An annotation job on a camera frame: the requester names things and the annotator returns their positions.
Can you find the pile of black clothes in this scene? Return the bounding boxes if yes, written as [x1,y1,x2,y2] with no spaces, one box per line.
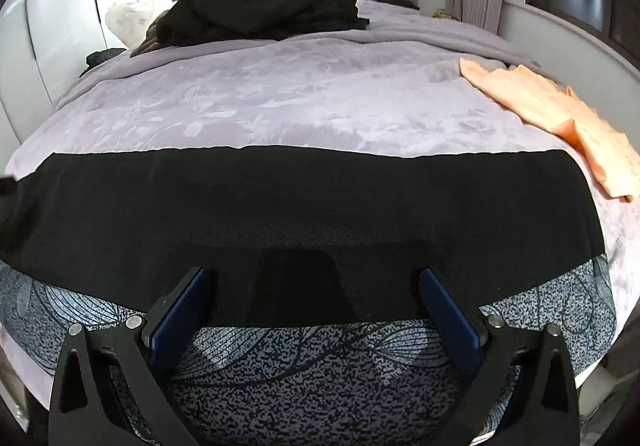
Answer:
[150,0,371,48]

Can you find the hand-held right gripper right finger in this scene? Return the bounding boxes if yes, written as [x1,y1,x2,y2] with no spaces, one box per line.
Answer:
[411,267,581,446]

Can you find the brown cloth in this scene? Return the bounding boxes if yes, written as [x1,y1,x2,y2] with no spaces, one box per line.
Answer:
[131,24,171,58]

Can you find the black pants with patterned band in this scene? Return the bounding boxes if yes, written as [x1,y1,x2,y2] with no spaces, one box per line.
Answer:
[0,149,617,446]

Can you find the white wardrobe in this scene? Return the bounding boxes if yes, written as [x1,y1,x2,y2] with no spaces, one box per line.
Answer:
[0,0,132,143]

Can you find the white floral pillow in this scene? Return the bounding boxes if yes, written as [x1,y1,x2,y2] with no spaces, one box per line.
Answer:
[105,0,153,45]

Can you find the orange cloth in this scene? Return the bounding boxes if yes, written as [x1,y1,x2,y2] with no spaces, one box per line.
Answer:
[459,57,640,201]

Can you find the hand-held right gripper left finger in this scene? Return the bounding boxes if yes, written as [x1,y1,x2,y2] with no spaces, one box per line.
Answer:
[48,266,218,446]

